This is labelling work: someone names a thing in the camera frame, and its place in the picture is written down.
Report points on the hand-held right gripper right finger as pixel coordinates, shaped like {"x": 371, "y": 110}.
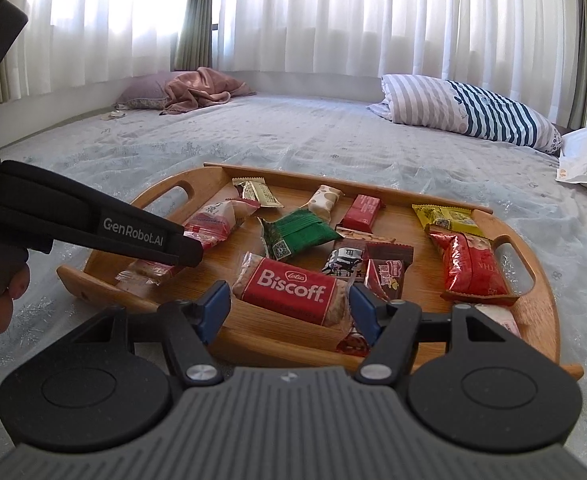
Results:
{"x": 366, "y": 317}

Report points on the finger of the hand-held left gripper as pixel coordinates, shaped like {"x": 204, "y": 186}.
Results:
{"x": 188, "y": 252}

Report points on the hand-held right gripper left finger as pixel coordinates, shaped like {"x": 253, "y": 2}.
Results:
{"x": 216, "y": 307}

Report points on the pink pastry packet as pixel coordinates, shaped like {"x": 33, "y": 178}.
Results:
{"x": 218, "y": 220}

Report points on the red translucent wafer packet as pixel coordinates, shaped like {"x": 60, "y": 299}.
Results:
{"x": 146, "y": 271}

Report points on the dark red chocolate wafer packet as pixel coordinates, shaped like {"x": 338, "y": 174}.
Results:
{"x": 388, "y": 270}

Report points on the brown peanut snack packet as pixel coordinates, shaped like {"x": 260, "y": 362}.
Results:
{"x": 346, "y": 255}

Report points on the red biscuit packet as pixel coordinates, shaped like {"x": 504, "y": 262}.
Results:
{"x": 291, "y": 290}

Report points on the cream gold candy packet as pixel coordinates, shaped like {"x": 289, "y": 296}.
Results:
{"x": 259, "y": 192}

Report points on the red snack bar packet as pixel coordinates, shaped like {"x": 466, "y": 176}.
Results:
{"x": 361, "y": 212}

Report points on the green snack packet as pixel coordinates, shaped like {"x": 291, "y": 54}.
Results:
{"x": 298, "y": 234}

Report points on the red nut packet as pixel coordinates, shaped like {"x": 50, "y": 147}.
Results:
{"x": 473, "y": 265}

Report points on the white nougat candy with nuts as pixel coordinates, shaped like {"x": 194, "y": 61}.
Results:
{"x": 323, "y": 201}

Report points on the yellow snack packet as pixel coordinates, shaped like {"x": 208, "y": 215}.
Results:
{"x": 443, "y": 219}

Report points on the green drape curtain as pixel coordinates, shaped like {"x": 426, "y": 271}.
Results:
{"x": 196, "y": 20}
{"x": 3, "y": 85}
{"x": 581, "y": 60}

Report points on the purple pillow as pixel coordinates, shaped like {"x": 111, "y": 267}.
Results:
{"x": 146, "y": 90}

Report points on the pink cloth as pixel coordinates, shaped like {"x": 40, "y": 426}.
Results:
{"x": 198, "y": 87}

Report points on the light blue lace bedspread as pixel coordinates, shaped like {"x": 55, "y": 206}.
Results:
{"x": 323, "y": 135}

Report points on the white sheer curtain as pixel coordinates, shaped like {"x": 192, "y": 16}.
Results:
{"x": 373, "y": 20}
{"x": 98, "y": 20}

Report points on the striped pillow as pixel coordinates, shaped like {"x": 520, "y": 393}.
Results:
{"x": 473, "y": 110}

